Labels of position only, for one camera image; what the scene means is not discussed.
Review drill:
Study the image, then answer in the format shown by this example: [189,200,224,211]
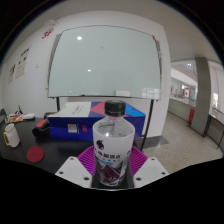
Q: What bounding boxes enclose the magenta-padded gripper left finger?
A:
[54,145,98,188]

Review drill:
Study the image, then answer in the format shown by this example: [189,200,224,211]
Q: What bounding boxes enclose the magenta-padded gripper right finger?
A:
[127,146,170,189]

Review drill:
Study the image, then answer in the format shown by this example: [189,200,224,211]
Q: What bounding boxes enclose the clear bottle with white label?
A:
[91,99,136,188]

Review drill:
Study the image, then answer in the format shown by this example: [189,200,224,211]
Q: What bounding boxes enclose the blue cardboard box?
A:
[47,100,147,143]

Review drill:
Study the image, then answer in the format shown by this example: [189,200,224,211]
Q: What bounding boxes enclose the flat round red coaster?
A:
[25,145,45,164]

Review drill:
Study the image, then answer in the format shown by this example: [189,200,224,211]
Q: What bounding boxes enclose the red fire extinguisher cabinet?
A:
[187,108,196,125]

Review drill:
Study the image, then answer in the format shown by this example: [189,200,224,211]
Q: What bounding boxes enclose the flat white case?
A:
[21,113,36,120]

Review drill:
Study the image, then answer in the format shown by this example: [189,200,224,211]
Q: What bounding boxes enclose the whiteboard on black stand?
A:
[46,24,164,153]

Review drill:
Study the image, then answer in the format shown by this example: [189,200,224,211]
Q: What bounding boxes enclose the white mug with yellow handle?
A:
[3,123,21,149]

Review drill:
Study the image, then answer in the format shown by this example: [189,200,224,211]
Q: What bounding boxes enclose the small white wall poster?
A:
[7,63,17,84]

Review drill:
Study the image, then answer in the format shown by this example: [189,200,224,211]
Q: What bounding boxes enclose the large white wall poster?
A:
[14,48,32,80]

